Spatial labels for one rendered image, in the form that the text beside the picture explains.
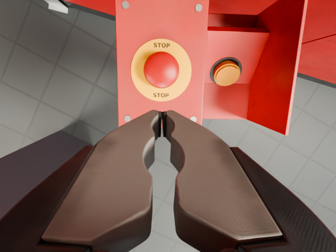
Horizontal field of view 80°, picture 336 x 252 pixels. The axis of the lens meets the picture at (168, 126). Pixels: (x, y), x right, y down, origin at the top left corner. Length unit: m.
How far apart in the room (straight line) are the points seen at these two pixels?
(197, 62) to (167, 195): 1.01
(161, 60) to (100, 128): 0.90
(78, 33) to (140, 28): 0.87
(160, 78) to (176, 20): 0.07
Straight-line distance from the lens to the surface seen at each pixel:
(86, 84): 1.09
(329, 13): 0.55
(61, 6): 1.16
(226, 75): 0.32
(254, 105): 0.34
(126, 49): 0.26
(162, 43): 0.25
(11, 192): 0.71
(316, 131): 1.36
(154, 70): 0.23
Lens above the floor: 1.03
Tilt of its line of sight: 78 degrees down
